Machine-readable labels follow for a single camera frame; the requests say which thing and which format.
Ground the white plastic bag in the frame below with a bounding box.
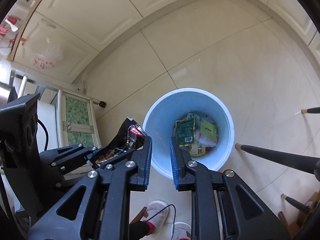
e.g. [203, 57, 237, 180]
[27, 18, 64, 70]

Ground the glass door low cabinet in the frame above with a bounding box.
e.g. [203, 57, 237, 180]
[7, 67, 107, 178]

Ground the black chair leg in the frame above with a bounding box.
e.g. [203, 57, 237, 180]
[235, 143, 319, 180]

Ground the pile of trash wrappers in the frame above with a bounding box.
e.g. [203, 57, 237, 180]
[173, 112, 219, 157]

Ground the black red snack bag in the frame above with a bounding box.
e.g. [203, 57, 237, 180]
[93, 117, 148, 166]

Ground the red utensil holder rack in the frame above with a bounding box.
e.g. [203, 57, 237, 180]
[1, 15, 22, 47]

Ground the white slipper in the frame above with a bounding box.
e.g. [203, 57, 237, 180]
[142, 200, 170, 236]
[171, 222, 191, 240]

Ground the blue plastic trash bin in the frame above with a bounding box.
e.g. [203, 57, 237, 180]
[143, 88, 235, 179]

